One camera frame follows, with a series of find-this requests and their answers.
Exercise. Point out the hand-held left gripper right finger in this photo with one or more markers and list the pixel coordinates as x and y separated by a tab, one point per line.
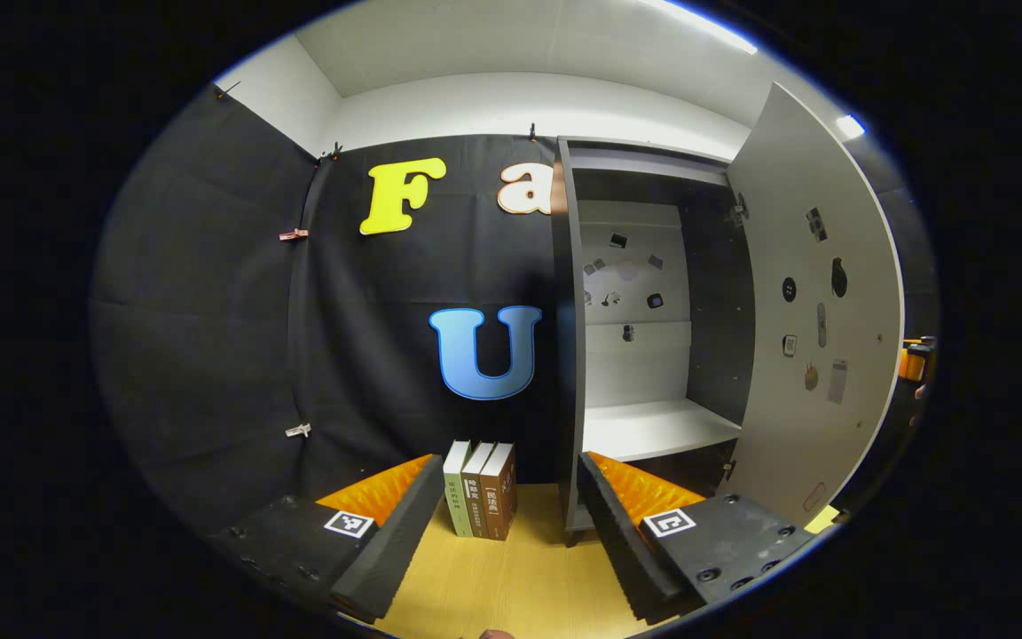
622	541

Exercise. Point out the small ceiling light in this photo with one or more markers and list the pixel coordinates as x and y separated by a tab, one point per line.
850	126

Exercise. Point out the black backdrop cloth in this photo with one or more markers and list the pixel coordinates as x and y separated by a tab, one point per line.
209	355

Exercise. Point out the olive book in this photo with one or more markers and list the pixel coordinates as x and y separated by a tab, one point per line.
474	510

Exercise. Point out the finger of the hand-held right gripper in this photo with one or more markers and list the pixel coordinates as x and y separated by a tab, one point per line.
910	366

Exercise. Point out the white clip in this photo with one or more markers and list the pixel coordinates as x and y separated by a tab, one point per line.
298	430

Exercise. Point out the green book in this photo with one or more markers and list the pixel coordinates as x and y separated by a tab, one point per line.
458	506

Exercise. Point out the pink clip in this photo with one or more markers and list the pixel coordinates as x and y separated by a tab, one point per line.
293	234

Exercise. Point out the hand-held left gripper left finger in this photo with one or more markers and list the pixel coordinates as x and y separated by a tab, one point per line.
396	541

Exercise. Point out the long ceiling light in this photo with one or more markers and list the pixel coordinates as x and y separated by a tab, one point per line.
697	22

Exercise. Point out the brown book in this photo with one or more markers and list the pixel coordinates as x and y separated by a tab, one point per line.
498	506

